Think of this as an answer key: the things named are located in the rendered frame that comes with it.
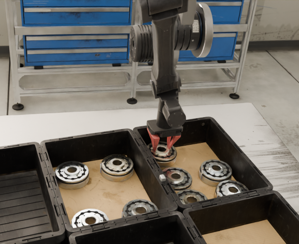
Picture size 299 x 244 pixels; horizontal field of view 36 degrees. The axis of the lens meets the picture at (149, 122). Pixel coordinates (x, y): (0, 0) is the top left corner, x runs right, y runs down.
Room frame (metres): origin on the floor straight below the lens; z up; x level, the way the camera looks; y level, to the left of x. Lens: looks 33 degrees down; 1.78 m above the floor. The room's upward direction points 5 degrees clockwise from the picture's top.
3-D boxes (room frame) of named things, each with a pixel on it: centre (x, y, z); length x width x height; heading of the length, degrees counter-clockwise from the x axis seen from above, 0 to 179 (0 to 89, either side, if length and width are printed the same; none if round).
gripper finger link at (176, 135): (1.23, -0.06, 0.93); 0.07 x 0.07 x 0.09; 22
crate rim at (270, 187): (1.15, -0.16, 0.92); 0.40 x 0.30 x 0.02; 24
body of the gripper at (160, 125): (1.23, -0.05, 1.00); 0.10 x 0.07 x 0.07; 112
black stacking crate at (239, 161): (1.15, -0.16, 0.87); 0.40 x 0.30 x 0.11; 24
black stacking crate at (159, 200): (1.03, 0.12, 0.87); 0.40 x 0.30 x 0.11; 24
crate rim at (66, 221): (1.03, 0.12, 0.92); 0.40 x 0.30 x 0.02; 24
